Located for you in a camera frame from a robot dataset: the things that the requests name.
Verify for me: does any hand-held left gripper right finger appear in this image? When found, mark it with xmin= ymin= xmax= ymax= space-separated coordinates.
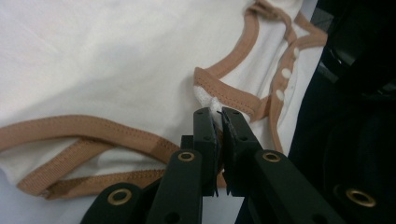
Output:
xmin=220 ymin=106 xmax=347 ymax=224

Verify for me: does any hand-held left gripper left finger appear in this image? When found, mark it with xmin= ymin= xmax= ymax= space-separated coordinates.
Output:
xmin=146 ymin=106 xmax=222 ymax=224

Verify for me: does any white cloth bag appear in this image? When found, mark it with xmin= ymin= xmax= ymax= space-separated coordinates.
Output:
xmin=0 ymin=0 xmax=330 ymax=200

